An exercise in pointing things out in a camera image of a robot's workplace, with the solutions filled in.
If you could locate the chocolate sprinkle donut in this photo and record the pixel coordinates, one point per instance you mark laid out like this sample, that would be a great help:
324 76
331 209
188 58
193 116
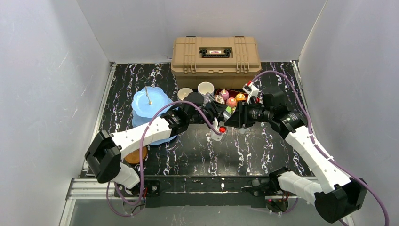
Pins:
219 99

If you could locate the white mug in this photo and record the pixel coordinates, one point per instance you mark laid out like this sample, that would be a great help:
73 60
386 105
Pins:
183 93

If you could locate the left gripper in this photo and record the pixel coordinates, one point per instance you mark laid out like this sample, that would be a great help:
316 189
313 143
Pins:
211 110

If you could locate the green frosted donut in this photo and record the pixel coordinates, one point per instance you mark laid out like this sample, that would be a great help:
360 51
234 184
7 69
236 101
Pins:
230 110

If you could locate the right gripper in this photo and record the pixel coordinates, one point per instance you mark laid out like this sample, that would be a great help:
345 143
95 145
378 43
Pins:
242 114

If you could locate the orange pastry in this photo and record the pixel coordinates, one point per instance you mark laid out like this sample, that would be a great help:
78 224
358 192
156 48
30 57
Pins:
240 97

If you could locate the pink round pastry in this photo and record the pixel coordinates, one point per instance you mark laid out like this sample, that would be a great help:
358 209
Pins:
231 102

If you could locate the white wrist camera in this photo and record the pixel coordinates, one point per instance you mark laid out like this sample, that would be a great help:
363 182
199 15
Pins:
218 133
252 92

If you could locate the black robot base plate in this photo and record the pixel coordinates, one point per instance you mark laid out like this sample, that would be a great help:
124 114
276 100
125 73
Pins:
252 191

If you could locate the tan plastic toolbox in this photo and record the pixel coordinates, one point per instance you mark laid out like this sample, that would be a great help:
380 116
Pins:
226 62

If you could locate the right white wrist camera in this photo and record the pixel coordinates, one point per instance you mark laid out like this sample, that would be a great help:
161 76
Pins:
252 92

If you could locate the aluminium frame rail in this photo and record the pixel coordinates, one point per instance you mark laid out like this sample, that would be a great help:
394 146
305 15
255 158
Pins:
90 189

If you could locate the red serving tray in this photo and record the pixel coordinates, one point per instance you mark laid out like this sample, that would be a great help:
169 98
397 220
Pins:
232 92

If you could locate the light blue mug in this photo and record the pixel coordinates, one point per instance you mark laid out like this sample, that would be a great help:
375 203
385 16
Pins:
206 88

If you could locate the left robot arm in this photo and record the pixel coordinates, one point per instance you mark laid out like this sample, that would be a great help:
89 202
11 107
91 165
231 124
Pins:
118 157

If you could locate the brown wooden coaster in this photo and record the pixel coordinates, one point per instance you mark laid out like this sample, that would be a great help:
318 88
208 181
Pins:
133 158

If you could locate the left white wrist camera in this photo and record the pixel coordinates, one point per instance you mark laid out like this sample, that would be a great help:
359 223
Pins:
218 133

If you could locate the blue three-tier cake stand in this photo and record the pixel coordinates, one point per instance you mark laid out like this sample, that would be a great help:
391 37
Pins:
147 107

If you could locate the pink cupcake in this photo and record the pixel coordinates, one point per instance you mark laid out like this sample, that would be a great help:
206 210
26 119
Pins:
224 94

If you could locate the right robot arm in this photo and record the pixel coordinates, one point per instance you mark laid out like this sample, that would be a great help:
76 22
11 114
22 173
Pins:
335 195

